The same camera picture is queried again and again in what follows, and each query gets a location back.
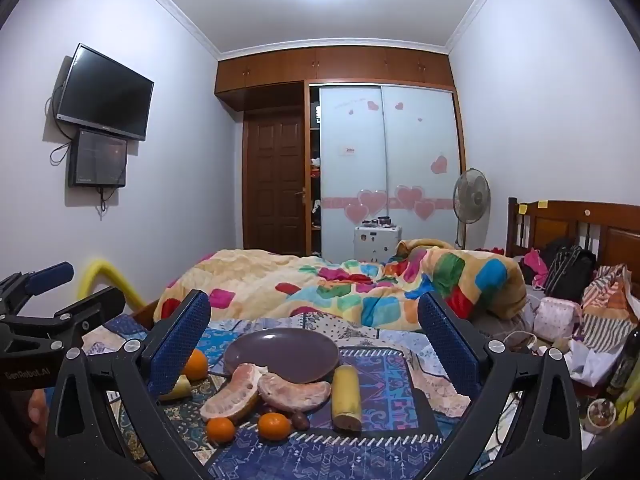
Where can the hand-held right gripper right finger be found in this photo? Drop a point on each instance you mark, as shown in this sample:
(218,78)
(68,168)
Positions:
(445,340)

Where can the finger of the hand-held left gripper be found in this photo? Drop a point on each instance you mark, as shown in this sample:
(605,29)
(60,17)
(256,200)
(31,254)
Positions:
(92,305)
(50,276)

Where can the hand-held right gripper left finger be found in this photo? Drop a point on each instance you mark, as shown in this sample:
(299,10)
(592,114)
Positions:
(177,345)

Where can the orange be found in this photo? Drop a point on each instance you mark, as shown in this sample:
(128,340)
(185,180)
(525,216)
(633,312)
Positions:
(274,425)
(197,364)
(220,430)

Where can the short banana piece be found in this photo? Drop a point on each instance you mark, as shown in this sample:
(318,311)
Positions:
(180,389)

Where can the peeled pomelo segment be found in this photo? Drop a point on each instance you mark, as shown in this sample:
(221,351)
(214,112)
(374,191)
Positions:
(295,392)
(232,395)

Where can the purple plate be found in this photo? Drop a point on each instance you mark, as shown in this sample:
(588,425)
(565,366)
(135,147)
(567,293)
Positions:
(285,355)

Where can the long banana piece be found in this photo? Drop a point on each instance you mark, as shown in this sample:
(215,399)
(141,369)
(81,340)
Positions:
(347,397)

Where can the person's left hand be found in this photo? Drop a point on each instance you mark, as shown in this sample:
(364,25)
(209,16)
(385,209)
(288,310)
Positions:
(37,420)

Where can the yellow foam tube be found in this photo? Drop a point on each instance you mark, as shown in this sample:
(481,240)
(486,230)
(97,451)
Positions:
(107,272)

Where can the grey pillow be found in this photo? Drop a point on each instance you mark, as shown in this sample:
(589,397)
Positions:
(500,322)

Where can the pink pouch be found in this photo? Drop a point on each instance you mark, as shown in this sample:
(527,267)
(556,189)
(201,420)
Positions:
(557,317)

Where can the pink clothes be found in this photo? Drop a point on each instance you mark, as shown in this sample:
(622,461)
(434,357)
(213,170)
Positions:
(534,265)

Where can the small white appliance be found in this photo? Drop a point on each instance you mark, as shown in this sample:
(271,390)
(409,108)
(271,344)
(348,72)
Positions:
(377,245)

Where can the black bag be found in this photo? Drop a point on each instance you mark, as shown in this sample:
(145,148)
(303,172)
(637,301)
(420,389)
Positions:
(570,272)

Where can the brown chestnut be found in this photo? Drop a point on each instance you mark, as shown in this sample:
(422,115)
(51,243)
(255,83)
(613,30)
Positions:
(300,419)

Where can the colourful patchwork blanket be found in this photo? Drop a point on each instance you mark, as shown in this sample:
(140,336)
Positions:
(310,285)

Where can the standing fan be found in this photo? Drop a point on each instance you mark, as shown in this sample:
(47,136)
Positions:
(471,195)

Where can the white plastic bag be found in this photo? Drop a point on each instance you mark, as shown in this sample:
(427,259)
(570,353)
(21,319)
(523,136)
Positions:
(592,365)

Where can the striped bag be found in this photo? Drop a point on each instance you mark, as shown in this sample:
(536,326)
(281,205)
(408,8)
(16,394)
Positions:
(607,310)

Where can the wooden headboard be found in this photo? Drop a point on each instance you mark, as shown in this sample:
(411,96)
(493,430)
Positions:
(560,220)

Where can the blue patterned cloth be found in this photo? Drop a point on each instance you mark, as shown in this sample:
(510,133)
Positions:
(320,452)

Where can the round tin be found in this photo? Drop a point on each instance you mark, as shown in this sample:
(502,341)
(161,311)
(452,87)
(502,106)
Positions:
(602,415)

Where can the dark bottle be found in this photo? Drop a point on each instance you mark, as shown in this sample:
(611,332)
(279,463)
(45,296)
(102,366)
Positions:
(627,360)

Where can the brown wooden door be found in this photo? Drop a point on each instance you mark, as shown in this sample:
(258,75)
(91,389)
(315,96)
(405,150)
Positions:
(275,180)

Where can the frosted sliding wardrobe door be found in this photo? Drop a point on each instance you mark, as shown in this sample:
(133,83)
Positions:
(420,135)
(350,160)

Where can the wooden wardrobe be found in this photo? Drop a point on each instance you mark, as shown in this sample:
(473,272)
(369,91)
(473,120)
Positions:
(340,62)

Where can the small black wall monitor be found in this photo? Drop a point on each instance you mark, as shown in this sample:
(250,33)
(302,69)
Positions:
(97,160)

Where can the black wall television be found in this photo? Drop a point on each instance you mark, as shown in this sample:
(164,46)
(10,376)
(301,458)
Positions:
(105,92)

